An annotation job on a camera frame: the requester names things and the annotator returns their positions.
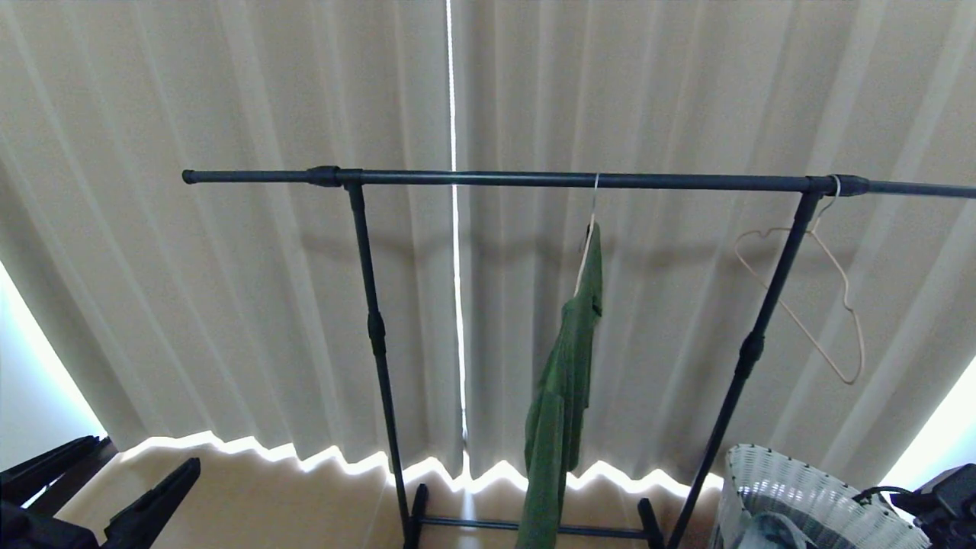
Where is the white laundry basket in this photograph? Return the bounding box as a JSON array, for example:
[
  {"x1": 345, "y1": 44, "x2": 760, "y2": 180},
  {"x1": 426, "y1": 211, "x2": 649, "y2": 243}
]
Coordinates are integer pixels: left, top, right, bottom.
[{"x1": 717, "y1": 445, "x2": 933, "y2": 549}]

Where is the green long-sleeved shirt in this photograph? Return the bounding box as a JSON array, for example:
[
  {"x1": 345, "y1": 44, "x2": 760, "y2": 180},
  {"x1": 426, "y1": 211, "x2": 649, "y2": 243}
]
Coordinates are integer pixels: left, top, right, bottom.
[{"x1": 517, "y1": 221, "x2": 605, "y2": 549}]

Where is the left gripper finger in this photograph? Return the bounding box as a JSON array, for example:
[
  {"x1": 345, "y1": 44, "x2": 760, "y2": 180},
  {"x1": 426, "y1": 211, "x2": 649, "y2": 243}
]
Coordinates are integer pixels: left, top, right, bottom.
[
  {"x1": 0, "y1": 436, "x2": 104, "y2": 506},
  {"x1": 103, "y1": 457, "x2": 201, "y2": 549}
]

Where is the beige curtain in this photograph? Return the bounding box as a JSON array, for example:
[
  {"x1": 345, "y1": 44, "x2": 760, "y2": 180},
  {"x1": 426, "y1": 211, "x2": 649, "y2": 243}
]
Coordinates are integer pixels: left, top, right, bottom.
[{"x1": 0, "y1": 0, "x2": 976, "y2": 493}]

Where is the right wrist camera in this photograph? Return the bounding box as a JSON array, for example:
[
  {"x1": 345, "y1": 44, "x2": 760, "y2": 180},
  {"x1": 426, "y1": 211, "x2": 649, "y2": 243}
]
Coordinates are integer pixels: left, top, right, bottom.
[{"x1": 911, "y1": 464, "x2": 976, "y2": 535}]

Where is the pink clothes hanger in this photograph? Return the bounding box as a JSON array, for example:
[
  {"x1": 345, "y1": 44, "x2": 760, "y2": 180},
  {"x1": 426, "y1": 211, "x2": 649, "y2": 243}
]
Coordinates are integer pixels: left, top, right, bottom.
[
  {"x1": 734, "y1": 179, "x2": 866, "y2": 386},
  {"x1": 573, "y1": 174, "x2": 602, "y2": 298}
]

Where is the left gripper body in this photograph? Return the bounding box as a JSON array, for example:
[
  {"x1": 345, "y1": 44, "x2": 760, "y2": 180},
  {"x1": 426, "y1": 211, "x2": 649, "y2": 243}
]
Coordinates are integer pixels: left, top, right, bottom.
[{"x1": 0, "y1": 499, "x2": 100, "y2": 549}]

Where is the pale grey garment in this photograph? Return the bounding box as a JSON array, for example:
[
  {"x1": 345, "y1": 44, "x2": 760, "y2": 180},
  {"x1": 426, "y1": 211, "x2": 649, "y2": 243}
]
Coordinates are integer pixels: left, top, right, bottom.
[{"x1": 736, "y1": 512, "x2": 817, "y2": 549}]

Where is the black clothes rack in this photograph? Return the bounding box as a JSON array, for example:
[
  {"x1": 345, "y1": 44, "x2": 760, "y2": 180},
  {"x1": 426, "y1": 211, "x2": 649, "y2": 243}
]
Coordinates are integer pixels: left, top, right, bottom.
[{"x1": 181, "y1": 166, "x2": 976, "y2": 549}]

